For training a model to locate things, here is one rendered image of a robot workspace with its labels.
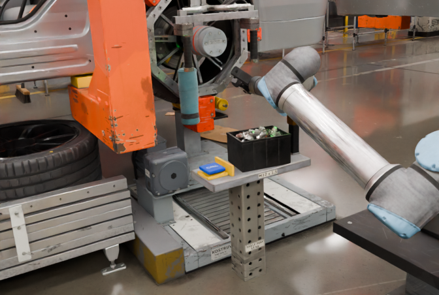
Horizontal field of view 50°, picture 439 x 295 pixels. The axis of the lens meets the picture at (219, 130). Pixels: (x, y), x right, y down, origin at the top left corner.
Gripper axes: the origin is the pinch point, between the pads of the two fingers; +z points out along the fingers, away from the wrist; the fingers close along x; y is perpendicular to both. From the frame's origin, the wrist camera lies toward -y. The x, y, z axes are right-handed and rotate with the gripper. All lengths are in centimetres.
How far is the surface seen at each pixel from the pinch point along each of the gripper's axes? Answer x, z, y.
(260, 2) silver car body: 40.9, 2.2, -10.7
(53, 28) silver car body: -38, 5, -83
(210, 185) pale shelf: -55, -78, -27
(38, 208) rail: -97, -41, -57
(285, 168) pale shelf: -33, -80, -5
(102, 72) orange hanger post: -44, -43, -69
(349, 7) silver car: 168, 133, 137
